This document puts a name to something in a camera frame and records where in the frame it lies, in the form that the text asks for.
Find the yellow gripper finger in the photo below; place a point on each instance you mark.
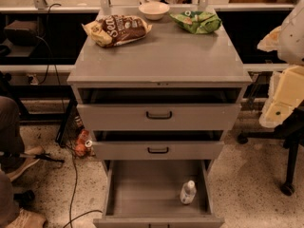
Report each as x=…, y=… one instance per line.
x=270, y=42
x=285, y=94

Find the clear plastic bottle white cap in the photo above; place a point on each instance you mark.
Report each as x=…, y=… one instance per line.
x=188, y=192

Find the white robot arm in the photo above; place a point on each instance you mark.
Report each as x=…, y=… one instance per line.
x=291, y=37

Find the grey metal drawer cabinet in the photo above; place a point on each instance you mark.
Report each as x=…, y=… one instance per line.
x=168, y=66

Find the grey middle drawer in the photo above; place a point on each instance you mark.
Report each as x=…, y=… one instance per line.
x=158, y=145

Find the grey drawer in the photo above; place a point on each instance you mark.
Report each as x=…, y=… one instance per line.
x=158, y=145
x=146, y=194
x=158, y=116

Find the grey top drawer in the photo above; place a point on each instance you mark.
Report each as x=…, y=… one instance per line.
x=158, y=116

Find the grey bottom drawer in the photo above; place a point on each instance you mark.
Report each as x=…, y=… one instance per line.
x=146, y=194

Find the black office chair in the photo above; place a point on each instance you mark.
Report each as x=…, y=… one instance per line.
x=291, y=132

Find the green snack bag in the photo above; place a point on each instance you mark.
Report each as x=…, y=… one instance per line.
x=197, y=22

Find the white ceramic bowl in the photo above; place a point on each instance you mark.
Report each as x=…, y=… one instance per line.
x=154, y=10

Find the brown yellow chip bag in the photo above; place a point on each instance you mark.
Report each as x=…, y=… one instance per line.
x=116, y=30

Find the orange cans on floor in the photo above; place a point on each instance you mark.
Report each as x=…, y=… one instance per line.
x=83, y=144

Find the black box on shelf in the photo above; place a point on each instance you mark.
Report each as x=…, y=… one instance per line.
x=22, y=33

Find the tan shoe upper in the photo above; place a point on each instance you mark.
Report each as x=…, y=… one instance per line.
x=16, y=168

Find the tan shoe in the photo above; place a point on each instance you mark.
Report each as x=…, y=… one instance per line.
x=28, y=219
x=16, y=168

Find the tan shoe lower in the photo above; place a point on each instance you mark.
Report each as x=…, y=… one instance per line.
x=28, y=219

